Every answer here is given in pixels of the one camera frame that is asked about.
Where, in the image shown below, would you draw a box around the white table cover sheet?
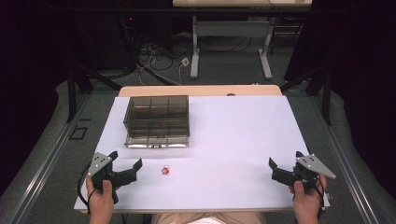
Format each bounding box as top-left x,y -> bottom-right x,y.
73,94 -> 331,212

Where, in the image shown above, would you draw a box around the person's beige trousers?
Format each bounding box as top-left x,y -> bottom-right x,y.
151,211 -> 267,224

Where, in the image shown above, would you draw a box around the white-legged background desk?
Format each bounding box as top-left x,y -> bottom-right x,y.
172,0 -> 313,80

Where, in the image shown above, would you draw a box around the aluminium floor rail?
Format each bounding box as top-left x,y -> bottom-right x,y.
7,94 -> 92,224
311,97 -> 381,224

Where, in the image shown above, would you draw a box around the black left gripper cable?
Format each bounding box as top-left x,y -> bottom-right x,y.
77,163 -> 96,214

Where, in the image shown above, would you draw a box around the tangle of black floor cables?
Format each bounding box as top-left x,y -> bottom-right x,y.
124,34 -> 253,87

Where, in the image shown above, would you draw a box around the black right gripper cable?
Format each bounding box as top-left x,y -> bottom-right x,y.
306,174 -> 327,220

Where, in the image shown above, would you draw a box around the dark curtain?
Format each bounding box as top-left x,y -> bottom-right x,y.
284,0 -> 396,199
0,0 -> 78,197

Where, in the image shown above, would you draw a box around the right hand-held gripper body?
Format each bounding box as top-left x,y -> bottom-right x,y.
271,154 -> 337,190

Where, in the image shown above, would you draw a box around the person's right hand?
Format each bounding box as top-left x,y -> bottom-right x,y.
289,175 -> 328,224

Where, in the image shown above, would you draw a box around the person's left hand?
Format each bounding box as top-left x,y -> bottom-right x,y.
86,176 -> 115,224

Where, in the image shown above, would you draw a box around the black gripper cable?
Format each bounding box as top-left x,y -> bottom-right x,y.
306,174 -> 327,220
77,163 -> 96,214

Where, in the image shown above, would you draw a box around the black metal stand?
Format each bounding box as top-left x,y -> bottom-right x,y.
65,66 -> 122,124
279,66 -> 332,126

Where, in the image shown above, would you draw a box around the smoky transparent compartment box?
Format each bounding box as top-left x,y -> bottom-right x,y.
122,94 -> 191,149

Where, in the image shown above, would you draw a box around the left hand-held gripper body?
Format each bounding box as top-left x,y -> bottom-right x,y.
88,152 -> 138,205

